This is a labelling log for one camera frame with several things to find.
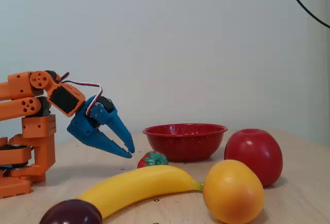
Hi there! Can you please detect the thin black cable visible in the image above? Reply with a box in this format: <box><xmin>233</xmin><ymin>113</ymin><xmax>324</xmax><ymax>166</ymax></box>
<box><xmin>284</xmin><ymin>0</ymin><xmax>330</xmax><ymax>28</ymax></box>

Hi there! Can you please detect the white red black servo cable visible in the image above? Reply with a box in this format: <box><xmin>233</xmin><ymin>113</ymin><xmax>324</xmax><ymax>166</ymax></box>
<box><xmin>55</xmin><ymin>72</ymin><xmax>104</xmax><ymax>118</ymax></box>

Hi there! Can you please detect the red toy apple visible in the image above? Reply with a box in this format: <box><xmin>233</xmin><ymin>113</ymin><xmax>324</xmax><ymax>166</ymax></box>
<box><xmin>224</xmin><ymin>128</ymin><xmax>284</xmax><ymax>187</ymax></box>

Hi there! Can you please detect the red speckled enamel bowl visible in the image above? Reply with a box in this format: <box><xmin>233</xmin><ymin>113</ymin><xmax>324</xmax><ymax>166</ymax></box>
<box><xmin>142</xmin><ymin>123</ymin><xmax>228</xmax><ymax>163</ymax></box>

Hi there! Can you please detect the red toy strawberry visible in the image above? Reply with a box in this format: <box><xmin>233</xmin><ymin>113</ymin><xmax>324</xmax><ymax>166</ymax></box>
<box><xmin>137</xmin><ymin>150</ymin><xmax>169</xmax><ymax>169</ymax></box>

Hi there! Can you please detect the dark purple toy plum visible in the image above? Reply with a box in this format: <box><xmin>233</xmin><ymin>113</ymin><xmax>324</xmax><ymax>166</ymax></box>
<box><xmin>38</xmin><ymin>199</ymin><xmax>104</xmax><ymax>224</ymax></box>

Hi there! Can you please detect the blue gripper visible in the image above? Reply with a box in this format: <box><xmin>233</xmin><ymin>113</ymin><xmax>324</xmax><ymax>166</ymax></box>
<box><xmin>67</xmin><ymin>95</ymin><xmax>136</xmax><ymax>159</ymax></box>

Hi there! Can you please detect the yellow toy banana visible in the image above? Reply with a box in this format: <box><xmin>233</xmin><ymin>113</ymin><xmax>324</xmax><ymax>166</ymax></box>
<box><xmin>76</xmin><ymin>164</ymin><xmax>204</xmax><ymax>219</ymax></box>

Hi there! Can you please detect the yellow orange toy peach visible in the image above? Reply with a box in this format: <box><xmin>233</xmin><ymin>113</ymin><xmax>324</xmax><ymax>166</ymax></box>
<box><xmin>202</xmin><ymin>159</ymin><xmax>265</xmax><ymax>224</ymax></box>

